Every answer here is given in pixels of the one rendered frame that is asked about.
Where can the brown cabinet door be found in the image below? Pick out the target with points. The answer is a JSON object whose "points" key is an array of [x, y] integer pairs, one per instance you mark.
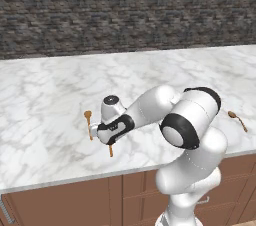
{"points": [[140, 196]]}

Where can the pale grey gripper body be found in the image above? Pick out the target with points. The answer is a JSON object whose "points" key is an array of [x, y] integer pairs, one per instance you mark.
{"points": [[94, 130]]}

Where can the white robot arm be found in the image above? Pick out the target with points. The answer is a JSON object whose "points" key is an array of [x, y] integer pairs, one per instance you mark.
{"points": [[186, 120]]}

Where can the wide brown cabinet panel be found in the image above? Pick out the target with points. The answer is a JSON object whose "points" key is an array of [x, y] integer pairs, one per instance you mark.
{"points": [[63, 203]]}

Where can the dark brown spoon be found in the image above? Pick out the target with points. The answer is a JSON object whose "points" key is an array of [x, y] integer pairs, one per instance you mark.
{"points": [[232, 114]]}

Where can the wooden spoon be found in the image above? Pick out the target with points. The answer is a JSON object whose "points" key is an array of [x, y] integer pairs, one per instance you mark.
{"points": [[88, 115], [111, 151]]}

